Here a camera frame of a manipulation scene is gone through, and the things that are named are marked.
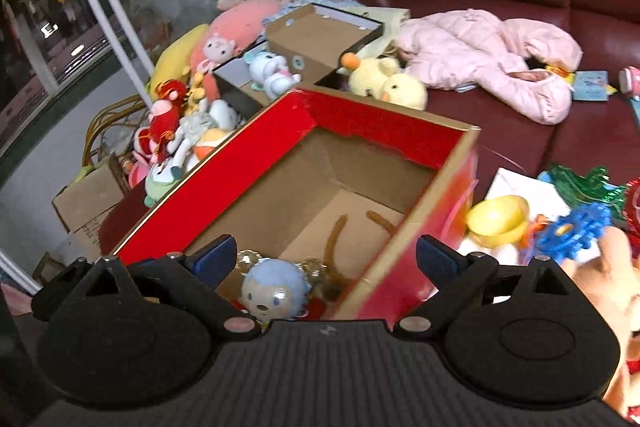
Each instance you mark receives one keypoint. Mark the green foil decoration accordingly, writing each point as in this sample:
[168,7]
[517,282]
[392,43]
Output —
[580,187]

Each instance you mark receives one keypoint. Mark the pile of small plush toys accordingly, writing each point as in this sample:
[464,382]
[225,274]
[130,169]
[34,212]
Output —
[165,127]

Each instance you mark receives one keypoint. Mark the yellow duck plush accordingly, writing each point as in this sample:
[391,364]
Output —
[370,74]
[405,91]

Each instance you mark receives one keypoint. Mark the yellow banana plush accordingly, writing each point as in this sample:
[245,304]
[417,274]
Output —
[175,57]

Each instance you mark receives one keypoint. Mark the blue plastic gear toy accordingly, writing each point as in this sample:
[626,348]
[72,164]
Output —
[575,232]

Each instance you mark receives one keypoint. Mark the plain brown carton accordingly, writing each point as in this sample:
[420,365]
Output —
[85,207]

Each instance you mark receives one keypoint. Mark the red cardboard box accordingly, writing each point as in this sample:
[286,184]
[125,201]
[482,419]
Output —
[390,132]

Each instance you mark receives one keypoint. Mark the tan plush toy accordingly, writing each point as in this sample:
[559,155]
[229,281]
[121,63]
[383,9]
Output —
[615,297]

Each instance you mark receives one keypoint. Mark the pink and white toy cup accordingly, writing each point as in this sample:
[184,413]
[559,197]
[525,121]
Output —
[631,81]

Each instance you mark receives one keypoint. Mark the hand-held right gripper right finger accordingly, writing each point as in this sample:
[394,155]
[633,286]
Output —
[437,259]

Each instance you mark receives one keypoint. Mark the wicker chair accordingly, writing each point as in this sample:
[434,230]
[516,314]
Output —
[100,122]

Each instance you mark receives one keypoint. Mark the white printed sheet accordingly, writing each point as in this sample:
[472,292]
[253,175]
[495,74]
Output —
[525,192]

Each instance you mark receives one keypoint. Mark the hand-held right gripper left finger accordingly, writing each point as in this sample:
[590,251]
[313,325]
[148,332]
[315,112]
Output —
[215,259]

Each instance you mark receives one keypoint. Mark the pink padded jacket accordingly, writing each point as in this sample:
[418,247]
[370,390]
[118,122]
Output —
[475,52]

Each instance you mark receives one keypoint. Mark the blue silver foil balloon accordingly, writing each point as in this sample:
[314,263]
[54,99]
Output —
[272,289]

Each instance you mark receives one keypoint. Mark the pale yellow cloth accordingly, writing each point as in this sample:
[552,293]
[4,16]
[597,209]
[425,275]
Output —
[385,16]

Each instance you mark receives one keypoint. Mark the white and blue toy animal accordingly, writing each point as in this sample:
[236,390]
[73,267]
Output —
[272,74]

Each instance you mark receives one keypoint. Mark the long pink plush toy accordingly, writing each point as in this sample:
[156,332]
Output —
[235,22]

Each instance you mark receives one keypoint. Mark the open brown cardboard box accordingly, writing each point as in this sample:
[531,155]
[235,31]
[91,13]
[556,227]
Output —
[310,42]

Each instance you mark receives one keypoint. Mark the brown fuzzy headband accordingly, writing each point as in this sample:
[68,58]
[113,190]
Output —
[334,242]

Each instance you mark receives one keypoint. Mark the light blue small book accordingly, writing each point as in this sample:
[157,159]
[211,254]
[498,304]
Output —
[592,86]

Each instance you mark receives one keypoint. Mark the yellow plastic bowl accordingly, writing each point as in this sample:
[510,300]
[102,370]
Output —
[497,219]

